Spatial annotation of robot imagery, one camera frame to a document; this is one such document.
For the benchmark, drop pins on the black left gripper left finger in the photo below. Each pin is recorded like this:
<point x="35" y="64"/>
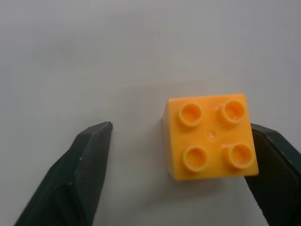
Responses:
<point x="70" y="179"/>

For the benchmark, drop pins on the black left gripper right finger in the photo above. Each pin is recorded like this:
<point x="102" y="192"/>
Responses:
<point x="279" y="186"/>

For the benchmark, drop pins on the orange studded building brick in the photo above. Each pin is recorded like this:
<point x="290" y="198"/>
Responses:
<point x="209" y="139"/>

